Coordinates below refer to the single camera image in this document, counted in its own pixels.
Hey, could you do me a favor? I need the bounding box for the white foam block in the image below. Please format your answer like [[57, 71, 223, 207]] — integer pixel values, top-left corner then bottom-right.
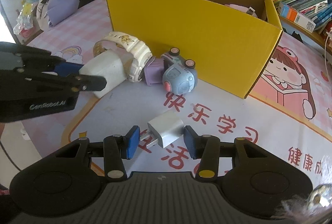
[[79, 49, 127, 98]]

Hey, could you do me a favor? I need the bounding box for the yellow cardboard box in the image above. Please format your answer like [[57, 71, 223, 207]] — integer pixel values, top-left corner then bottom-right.
[[107, 0, 282, 98]]

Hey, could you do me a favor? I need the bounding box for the white usb charger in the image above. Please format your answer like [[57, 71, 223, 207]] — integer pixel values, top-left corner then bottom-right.
[[140, 110, 185, 149]]

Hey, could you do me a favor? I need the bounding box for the cream wrist watch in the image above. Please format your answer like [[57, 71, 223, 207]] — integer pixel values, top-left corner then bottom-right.
[[93, 32, 153, 83]]

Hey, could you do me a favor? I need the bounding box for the pink checkered table mat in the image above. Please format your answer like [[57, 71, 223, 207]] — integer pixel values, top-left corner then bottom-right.
[[23, 0, 331, 186]]

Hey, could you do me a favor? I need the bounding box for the purple small cube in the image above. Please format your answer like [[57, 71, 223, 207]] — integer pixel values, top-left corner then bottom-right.
[[144, 56, 165, 86]]

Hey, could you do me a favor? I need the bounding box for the pink plush toy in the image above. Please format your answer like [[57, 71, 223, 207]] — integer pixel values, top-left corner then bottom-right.
[[225, 4, 257, 17]]

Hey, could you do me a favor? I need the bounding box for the grey toy camera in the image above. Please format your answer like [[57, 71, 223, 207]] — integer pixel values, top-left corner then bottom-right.
[[161, 47, 198, 95]]

